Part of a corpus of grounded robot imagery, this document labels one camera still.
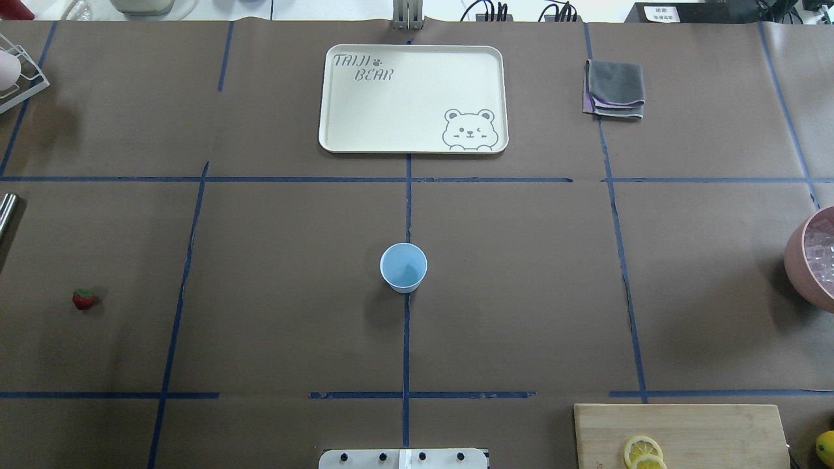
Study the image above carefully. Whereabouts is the red strawberry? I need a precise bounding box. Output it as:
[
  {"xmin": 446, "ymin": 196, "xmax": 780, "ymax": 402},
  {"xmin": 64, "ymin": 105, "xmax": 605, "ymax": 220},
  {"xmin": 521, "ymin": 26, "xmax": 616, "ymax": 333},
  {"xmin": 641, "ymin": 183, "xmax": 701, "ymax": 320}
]
[{"xmin": 72, "ymin": 289, "xmax": 98, "ymax": 311}]

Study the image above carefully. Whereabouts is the light blue plastic cup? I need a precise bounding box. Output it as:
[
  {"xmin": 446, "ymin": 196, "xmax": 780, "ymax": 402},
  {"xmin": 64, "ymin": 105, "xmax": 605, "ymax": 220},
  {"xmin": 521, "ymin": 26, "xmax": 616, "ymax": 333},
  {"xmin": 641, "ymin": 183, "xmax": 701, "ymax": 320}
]
[{"xmin": 379, "ymin": 242, "xmax": 428, "ymax": 294}]

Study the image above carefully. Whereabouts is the pink bowl with ice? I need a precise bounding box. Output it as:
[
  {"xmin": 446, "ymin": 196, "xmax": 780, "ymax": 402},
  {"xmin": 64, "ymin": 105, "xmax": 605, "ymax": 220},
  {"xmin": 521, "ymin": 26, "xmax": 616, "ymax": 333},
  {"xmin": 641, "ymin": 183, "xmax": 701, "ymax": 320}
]
[{"xmin": 784, "ymin": 206, "xmax": 833, "ymax": 312}]

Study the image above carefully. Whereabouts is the pink cup on rack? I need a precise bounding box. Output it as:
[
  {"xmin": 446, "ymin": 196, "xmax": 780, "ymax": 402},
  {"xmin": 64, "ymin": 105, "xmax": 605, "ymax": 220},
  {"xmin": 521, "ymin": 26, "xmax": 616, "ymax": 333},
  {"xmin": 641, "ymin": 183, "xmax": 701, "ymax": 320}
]
[{"xmin": 0, "ymin": 50, "xmax": 22, "ymax": 91}]

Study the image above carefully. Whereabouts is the cream bear serving tray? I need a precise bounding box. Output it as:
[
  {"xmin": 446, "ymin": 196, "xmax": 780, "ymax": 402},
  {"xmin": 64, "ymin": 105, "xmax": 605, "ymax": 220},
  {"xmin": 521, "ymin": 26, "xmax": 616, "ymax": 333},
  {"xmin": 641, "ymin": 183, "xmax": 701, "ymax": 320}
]
[{"xmin": 318, "ymin": 44, "xmax": 509, "ymax": 154}]

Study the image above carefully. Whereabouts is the grey folded cloth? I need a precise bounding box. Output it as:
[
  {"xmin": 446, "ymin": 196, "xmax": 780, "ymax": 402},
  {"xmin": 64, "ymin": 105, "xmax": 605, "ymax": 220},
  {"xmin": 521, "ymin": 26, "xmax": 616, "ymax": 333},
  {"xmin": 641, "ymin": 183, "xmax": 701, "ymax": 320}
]
[{"xmin": 582, "ymin": 59, "xmax": 646, "ymax": 120}]

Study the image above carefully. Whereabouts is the lemon slice on board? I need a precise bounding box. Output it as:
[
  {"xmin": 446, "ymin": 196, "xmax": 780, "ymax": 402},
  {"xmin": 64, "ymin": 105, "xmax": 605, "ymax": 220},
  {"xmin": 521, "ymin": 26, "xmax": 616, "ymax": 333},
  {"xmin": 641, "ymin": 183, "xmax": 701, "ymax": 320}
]
[{"xmin": 623, "ymin": 434, "xmax": 665, "ymax": 468}]

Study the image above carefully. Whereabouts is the wooden cutting board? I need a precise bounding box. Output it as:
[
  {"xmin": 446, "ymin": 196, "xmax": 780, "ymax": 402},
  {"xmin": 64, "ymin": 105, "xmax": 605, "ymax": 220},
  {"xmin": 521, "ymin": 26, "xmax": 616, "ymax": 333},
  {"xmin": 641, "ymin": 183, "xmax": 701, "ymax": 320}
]
[{"xmin": 573, "ymin": 403, "xmax": 790, "ymax": 468}]

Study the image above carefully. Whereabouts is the black box with label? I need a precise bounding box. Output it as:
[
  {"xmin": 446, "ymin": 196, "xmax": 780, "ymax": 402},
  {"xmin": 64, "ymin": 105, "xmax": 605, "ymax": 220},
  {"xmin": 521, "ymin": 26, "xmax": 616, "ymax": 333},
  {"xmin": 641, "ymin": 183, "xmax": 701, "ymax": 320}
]
[{"xmin": 624, "ymin": 1, "xmax": 762, "ymax": 24}]

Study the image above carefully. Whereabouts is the striped metal muddler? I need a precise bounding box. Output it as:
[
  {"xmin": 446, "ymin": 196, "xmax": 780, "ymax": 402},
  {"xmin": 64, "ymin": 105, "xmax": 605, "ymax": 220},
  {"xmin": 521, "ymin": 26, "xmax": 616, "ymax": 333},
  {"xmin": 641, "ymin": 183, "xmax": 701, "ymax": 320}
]
[{"xmin": 0, "ymin": 193, "xmax": 19, "ymax": 240}]

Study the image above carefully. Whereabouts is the whole yellow lemon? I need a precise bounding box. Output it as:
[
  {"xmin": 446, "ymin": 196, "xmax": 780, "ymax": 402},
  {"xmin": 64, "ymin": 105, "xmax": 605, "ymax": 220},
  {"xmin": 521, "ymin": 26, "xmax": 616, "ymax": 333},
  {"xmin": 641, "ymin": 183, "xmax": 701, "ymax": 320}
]
[{"xmin": 815, "ymin": 430, "xmax": 834, "ymax": 468}]

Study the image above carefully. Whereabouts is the red cylinder container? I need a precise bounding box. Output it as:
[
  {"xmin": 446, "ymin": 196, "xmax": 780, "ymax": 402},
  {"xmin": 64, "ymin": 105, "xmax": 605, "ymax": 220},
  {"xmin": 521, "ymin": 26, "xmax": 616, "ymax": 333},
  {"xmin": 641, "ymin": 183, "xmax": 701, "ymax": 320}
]
[{"xmin": 0, "ymin": 0, "xmax": 35, "ymax": 21}]

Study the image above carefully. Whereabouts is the aluminium frame post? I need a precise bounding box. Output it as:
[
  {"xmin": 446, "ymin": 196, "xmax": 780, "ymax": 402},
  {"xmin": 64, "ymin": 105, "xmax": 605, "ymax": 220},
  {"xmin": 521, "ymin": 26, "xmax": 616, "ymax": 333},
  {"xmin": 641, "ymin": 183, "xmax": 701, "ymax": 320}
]
[{"xmin": 392, "ymin": 0, "xmax": 425, "ymax": 31}]

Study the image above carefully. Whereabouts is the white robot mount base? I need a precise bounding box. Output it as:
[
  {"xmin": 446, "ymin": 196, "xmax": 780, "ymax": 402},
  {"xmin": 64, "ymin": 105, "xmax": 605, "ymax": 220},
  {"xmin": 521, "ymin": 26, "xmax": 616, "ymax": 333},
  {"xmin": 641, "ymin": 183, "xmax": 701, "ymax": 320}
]
[{"xmin": 318, "ymin": 448, "xmax": 491, "ymax": 468}]

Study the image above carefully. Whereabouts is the white wire cup rack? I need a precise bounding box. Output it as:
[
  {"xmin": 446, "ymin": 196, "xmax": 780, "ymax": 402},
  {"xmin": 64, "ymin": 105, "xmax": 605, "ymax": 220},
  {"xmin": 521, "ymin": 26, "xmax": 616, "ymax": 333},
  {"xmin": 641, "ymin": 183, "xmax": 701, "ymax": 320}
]
[{"xmin": 1, "ymin": 35, "xmax": 50, "ymax": 115}]

